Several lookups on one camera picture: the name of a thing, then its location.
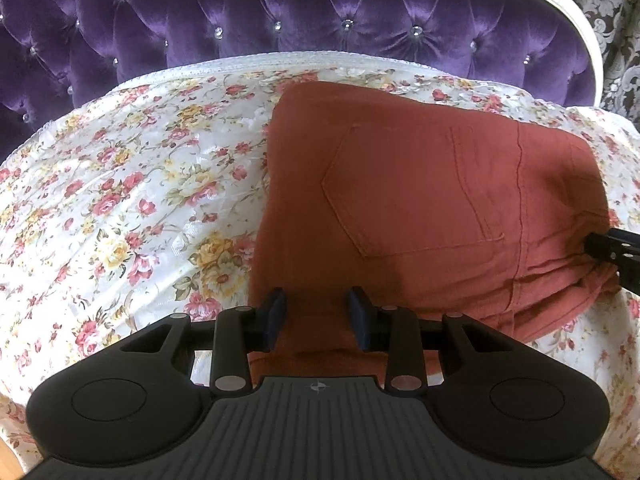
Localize purple tufted headboard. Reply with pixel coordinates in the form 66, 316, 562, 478
0, 0, 604, 162

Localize rust red pants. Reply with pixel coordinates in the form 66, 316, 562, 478
248, 81, 624, 392

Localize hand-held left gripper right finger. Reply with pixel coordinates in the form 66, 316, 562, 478
348, 285, 521, 396

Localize grey damask curtain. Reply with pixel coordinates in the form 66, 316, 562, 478
515, 0, 640, 128

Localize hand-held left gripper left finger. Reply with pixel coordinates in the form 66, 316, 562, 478
120, 287, 288, 399

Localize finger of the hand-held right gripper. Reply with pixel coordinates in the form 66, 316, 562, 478
584, 228, 640, 292

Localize floral bed sheet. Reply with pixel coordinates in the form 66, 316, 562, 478
0, 50, 640, 480

